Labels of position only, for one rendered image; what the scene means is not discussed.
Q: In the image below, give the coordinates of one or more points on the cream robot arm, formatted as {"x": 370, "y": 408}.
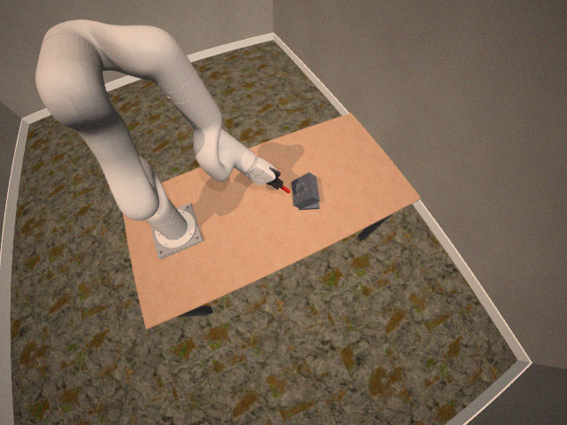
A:
{"x": 69, "y": 80}

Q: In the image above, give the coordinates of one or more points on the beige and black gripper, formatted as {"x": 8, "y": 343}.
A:
{"x": 262, "y": 172}

